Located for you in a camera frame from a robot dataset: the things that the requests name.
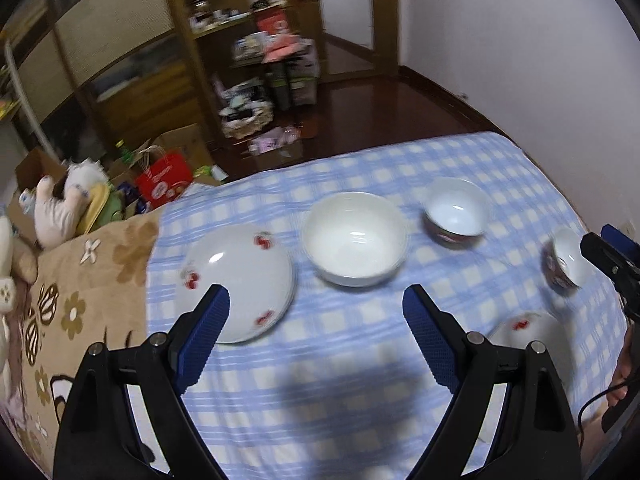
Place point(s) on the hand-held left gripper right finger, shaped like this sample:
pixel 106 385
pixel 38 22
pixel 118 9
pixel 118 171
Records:
pixel 432 345

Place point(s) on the red patterned bowl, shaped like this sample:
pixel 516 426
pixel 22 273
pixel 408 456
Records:
pixel 457 212

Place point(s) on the large white cherry plate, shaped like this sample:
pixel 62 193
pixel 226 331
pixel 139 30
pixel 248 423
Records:
pixel 540 327

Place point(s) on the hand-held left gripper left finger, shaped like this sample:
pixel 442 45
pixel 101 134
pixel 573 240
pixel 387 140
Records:
pixel 200 345

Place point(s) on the brown floral printed blanket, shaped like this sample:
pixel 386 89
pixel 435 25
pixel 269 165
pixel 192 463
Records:
pixel 75 285

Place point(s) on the person's right hand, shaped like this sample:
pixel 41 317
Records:
pixel 620 380

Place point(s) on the plain white bowl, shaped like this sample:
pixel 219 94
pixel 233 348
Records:
pixel 350 240

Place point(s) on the blue plaid cloth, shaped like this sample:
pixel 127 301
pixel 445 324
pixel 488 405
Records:
pixel 320 410

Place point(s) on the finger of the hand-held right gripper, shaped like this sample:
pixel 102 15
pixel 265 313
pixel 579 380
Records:
pixel 615 235
pixel 597 252

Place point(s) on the pink cloth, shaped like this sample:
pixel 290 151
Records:
pixel 282 47

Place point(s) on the pink packet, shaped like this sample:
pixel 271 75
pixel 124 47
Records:
pixel 275 140

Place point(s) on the wooden corner shelf unit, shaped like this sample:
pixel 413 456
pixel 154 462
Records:
pixel 185 35

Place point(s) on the red bowl with seal mark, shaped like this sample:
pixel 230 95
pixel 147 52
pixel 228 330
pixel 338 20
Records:
pixel 567 260

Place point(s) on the white plastic bag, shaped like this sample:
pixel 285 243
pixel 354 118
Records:
pixel 307 60

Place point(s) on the wooden door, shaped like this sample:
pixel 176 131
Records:
pixel 350 5

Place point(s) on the small white cherry plate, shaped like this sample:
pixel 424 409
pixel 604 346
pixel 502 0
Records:
pixel 295 286
pixel 235 275

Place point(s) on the person's right forearm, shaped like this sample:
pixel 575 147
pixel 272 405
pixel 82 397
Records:
pixel 595 450

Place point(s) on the wooden wardrobe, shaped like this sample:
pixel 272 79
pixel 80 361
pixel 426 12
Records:
pixel 100 35

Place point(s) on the red bag with white print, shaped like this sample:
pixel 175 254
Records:
pixel 272 22

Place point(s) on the green glass bottle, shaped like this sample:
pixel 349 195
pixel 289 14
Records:
pixel 124 147

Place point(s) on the open cardboard box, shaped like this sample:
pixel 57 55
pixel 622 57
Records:
pixel 180 140

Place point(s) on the wicker basket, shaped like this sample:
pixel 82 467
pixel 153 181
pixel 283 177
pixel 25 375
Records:
pixel 247 122

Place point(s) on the clear plastic storage box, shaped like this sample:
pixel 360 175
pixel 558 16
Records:
pixel 302 92

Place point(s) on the large cardboard box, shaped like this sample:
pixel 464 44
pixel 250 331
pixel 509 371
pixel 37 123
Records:
pixel 35 170

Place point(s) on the pink and white plush toy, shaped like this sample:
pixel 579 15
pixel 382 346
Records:
pixel 60 210

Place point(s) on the cream plush toy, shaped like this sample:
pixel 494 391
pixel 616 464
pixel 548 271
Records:
pixel 15 260

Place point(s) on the yellow green plush cushion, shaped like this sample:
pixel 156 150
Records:
pixel 102 207

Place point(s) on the small dark side table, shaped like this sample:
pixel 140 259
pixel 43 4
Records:
pixel 277 67

